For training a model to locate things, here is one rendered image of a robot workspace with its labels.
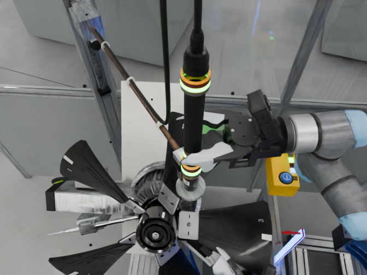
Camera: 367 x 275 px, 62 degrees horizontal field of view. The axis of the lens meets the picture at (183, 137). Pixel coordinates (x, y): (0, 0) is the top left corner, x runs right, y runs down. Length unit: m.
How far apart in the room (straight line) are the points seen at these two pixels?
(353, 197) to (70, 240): 1.96
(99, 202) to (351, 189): 0.78
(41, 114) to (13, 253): 1.03
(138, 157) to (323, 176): 0.68
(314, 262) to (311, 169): 1.44
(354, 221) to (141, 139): 0.73
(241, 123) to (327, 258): 1.65
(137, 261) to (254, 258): 1.22
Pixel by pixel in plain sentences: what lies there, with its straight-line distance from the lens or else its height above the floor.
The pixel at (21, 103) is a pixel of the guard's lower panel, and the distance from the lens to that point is 1.86.
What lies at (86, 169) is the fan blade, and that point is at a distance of 0.93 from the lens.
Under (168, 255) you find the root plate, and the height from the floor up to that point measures 1.10.
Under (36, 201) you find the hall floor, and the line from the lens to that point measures 2.55.
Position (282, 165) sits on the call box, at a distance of 1.26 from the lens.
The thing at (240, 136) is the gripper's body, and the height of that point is 1.67.
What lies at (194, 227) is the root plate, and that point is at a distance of 0.97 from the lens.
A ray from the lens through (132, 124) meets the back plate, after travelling 1.11.
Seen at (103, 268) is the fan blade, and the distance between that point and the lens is 1.16.
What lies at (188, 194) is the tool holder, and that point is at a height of 1.46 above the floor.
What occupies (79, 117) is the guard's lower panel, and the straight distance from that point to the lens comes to 1.79.
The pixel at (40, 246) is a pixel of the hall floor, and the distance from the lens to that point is 2.40.
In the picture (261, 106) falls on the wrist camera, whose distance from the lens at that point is 0.50.
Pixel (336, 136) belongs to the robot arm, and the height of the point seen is 1.66.
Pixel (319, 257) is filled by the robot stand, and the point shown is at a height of 0.21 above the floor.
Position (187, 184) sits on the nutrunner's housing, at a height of 1.50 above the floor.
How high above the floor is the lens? 2.11
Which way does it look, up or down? 55 degrees down
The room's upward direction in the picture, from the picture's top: straight up
